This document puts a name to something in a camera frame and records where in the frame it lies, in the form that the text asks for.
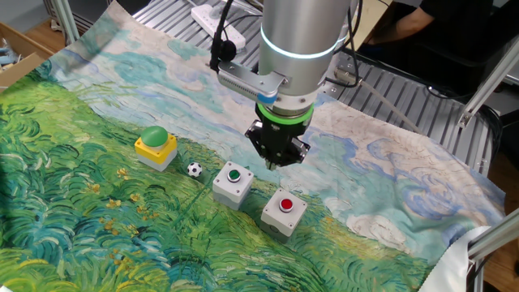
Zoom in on black camera cable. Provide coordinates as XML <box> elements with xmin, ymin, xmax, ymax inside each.
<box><xmin>209</xmin><ymin>0</ymin><xmax>238</xmax><ymax>74</ymax></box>

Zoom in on white power strip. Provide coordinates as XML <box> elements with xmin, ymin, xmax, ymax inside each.
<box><xmin>190</xmin><ymin>3</ymin><xmax>247</xmax><ymax>50</ymax></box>

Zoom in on aluminium frame post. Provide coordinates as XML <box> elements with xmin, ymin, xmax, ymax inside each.
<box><xmin>467</xmin><ymin>213</ymin><xmax>519</xmax><ymax>263</ymax></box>
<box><xmin>51</xmin><ymin>0</ymin><xmax>81</xmax><ymax>45</ymax></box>
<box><xmin>457</xmin><ymin>38</ymin><xmax>519</xmax><ymax>129</ymax></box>

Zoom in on painted landscape cloth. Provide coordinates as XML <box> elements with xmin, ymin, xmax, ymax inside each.
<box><xmin>0</xmin><ymin>0</ymin><xmax>508</xmax><ymax>292</ymax></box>

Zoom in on grey hose metal connector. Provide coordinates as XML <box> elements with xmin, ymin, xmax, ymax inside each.
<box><xmin>333</xmin><ymin>67</ymin><xmax>425</xmax><ymax>135</ymax></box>

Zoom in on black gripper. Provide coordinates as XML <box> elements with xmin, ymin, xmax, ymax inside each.
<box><xmin>244</xmin><ymin>116</ymin><xmax>311</xmax><ymax>171</ymax></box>

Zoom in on tan wooden board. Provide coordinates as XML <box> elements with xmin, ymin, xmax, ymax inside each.
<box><xmin>356</xmin><ymin>0</ymin><xmax>395</xmax><ymax>53</ymax></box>

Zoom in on yellow box green mushroom button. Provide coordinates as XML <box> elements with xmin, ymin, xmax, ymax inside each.
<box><xmin>134</xmin><ymin>125</ymin><xmax>178</xmax><ymax>173</ymax></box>

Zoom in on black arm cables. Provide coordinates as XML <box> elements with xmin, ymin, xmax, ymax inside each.
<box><xmin>324</xmin><ymin>0</ymin><xmax>364</xmax><ymax>88</ymax></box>

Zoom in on person in black shirt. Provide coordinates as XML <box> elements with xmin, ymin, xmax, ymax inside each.
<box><xmin>356</xmin><ymin>0</ymin><xmax>519</xmax><ymax>68</ymax></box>

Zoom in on grey box green push button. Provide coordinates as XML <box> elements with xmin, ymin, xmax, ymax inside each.
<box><xmin>212</xmin><ymin>161</ymin><xmax>255</xmax><ymax>213</ymax></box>

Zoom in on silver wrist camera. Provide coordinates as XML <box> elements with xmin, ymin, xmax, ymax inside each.
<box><xmin>217</xmin><ymin>60</ymin><xmax>287</xmax><ymax>105</ymax></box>

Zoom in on grey box red push button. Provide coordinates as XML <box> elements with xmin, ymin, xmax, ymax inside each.
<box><xmin>259</xmin><ymin>187</ymin><xmax>308</xmax><ymax>244</ymax></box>

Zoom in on bare person forearm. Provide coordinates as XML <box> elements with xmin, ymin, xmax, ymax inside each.
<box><xmin>364</xmin><ymin>6</ymin><xmax>435</xmax><ymax>45</ymax></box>

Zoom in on cardboard box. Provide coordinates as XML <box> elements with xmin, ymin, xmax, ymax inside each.
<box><xmin>0</xmin><ymin>22</ymin><xmax>56</xmax><ymax>89</ymax></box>

